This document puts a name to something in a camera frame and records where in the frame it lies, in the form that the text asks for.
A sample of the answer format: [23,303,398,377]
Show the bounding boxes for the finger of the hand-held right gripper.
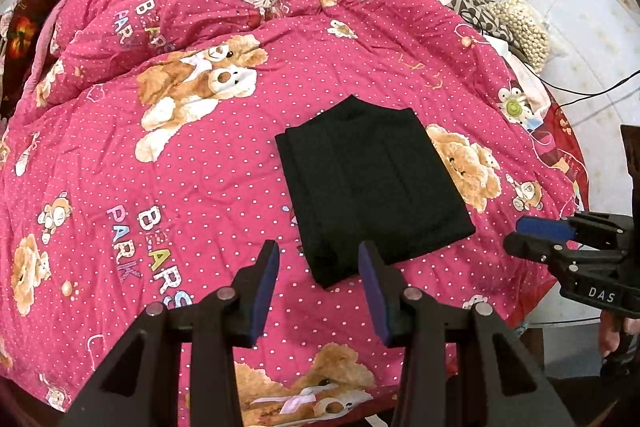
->
[516,215,577,244]
[503,231,563,267]

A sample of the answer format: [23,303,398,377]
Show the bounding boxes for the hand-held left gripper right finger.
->
[358,240,577,427]

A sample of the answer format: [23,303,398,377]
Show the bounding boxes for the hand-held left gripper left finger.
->
[59,240,281,427]

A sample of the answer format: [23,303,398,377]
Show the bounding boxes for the black pants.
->
[275,94,477,289]

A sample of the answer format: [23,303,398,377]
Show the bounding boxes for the person's right hand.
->
[598,310,627,359]

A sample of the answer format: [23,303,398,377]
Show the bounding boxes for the red cartoon bedsheet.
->
[492,52,590,325]

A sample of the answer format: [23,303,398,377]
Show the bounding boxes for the pink bear printed blanket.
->
[0,0,586,427]

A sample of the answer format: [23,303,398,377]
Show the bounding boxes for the beige beaded cushion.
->
[486,0,552,74]

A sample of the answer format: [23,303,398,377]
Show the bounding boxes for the grey patterned cloth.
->
[445,0,512,44]

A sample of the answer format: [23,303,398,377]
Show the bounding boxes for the dark red floral blanket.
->
[0,0,312,122]

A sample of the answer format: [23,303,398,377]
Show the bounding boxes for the thin black cable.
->
[556,83,640,128]
[536,74,640,98]
[519,317,602,329]

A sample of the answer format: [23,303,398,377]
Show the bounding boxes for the wooden bed frame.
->
[517,326,553,380]

